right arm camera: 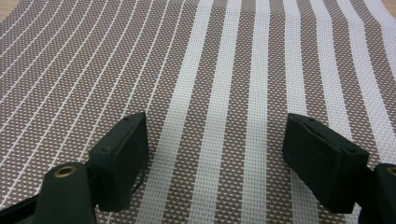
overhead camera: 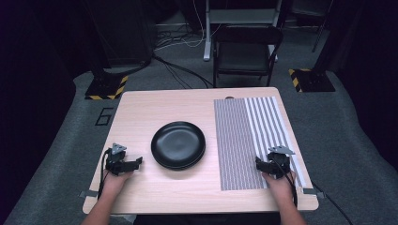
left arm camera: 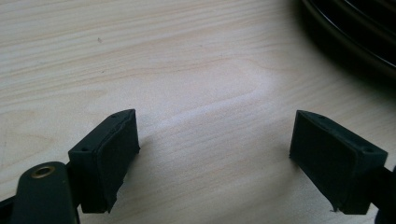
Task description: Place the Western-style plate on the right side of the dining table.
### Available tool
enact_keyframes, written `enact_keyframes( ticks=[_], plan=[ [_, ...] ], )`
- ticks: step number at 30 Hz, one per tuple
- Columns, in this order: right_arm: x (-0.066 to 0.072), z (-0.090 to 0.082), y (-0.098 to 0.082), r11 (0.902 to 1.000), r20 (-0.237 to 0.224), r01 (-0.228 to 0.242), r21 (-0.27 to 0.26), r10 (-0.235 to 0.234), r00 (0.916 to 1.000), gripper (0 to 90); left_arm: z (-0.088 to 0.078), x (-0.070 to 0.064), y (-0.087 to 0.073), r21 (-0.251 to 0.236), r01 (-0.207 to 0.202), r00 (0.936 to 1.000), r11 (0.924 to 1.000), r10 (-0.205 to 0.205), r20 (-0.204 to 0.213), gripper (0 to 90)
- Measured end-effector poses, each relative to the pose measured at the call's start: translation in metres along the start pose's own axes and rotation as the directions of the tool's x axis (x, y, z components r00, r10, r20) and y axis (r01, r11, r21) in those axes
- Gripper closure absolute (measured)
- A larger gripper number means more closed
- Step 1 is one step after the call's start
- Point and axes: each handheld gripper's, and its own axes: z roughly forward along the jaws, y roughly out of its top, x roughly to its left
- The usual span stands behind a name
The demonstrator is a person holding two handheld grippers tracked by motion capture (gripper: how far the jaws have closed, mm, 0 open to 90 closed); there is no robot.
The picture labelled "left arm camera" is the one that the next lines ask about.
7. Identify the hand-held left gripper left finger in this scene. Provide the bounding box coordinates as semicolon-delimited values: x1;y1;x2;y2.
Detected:
67;108;141;215

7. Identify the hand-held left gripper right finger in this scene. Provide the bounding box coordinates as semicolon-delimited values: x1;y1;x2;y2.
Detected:
289;109;389;216

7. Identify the black round pan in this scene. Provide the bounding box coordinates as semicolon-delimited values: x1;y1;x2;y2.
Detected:
298;0;396;82

